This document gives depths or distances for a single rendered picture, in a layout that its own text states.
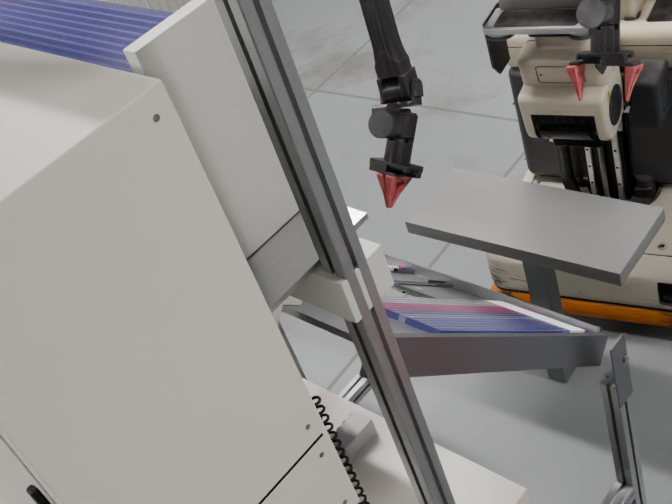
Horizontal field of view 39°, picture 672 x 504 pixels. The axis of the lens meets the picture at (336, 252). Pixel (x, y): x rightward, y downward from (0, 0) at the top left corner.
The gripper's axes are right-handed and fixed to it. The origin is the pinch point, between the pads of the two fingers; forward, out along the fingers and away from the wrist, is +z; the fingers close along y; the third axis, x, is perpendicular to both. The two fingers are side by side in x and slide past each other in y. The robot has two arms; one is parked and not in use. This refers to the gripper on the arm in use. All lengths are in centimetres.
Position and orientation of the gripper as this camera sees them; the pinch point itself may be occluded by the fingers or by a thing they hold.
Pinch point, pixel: (389, 204)
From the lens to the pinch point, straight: 204.7
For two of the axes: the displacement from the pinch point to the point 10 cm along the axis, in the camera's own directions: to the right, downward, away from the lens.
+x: 6.8, -0.6, 7.3
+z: -1.5, 9.6, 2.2
